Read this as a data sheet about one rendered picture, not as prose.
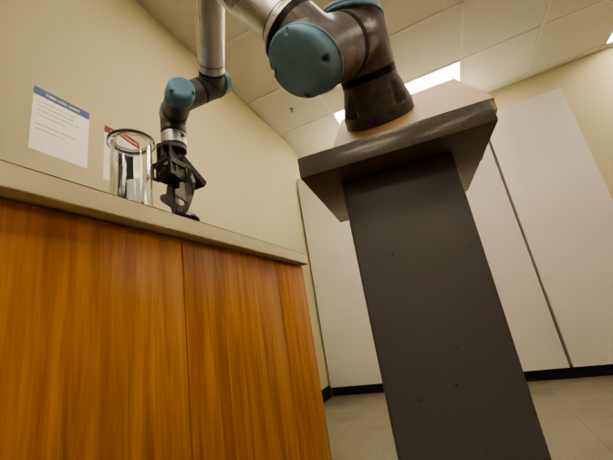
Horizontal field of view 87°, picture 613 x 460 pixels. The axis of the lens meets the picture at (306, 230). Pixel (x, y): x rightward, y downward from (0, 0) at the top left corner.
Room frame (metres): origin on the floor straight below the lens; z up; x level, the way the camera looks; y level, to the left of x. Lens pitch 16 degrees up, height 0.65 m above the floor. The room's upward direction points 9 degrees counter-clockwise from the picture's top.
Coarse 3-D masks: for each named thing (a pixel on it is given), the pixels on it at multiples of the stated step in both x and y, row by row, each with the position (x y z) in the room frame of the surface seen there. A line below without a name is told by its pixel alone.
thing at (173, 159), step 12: (156, 144) 0.81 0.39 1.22; (168, 144) 0.80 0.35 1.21; (180, 144) 0.82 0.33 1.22; (168, 156) 0.82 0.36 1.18; (180, 156) 0.84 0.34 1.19; (156, 168) 0.81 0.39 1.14; (168, 168) 0.79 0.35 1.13; (180, 168) 0.82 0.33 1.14; (156, 180) 0.82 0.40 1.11; (168, 180) 0.83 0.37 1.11; (180, 180) 0.84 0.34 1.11
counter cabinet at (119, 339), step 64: (0, 256) 0.42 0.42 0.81; (64, 256) 0.49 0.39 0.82; (128, 256) 0.60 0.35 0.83; (192, 256) 0.76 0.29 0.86; (256, 256) 1.03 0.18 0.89; (0, 320) 0.43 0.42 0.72; (64, 320) 0.50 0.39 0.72; (128, 320) 0.60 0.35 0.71; (192, 320) 0.75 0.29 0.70; (256, 320) 0.99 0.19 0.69; (0, 384) 0.43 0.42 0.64; (64, 384) 0.50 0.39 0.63; (128, 384) 0.60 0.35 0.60; (192, 384) 0.74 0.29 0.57; (256, 384) 0.96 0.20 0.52; (0, 448) 0.44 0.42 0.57; (64, 448) 0.51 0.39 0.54; (128, 448) 0.60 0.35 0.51; (192, 448) 0.73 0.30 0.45; (256, 448) 0.93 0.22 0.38; (320, 448) 1.28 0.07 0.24
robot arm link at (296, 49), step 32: (224, 0) 0.43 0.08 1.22; (256, 0) 0.41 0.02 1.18; (288, 0) 0.40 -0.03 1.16; (256, 32) 0.45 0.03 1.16; (288, 32) 0.39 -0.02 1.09; (320, 32) 0.40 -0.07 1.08; (352, 32) 0.43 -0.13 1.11; (288, 64) 0.44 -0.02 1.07; (320, 64) 0.42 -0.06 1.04; (352, 64) 0.46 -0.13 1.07
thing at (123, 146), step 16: (112, 144) 0.66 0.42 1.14; (128, 144) 0.66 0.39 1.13; (144, 144) 0.68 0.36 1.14; (112, 160) 0.66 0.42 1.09; (128, 160) 0.66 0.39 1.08; (144, 160) 0.68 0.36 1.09; (112, 176) 0.66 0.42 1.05; (128, 176) 0.66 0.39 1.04; (144, 176) 0.68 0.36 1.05; (112, 192) 0.66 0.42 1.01; (128, 192) 0.66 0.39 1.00; (144, 192) 0.68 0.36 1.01
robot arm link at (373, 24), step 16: (352, 0) 0.44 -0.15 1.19; (368, 0) 0.45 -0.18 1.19; (352, 16) 0.44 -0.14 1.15; (368, 16) 0.46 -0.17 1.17; (368, 32) 0.46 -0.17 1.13; (384, 32) 0.49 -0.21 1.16; (368, 48) 0.47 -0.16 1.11; (384, 48) 0.50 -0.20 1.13; (368, 64) 0.51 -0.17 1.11; (384, 64) 0.52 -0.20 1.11
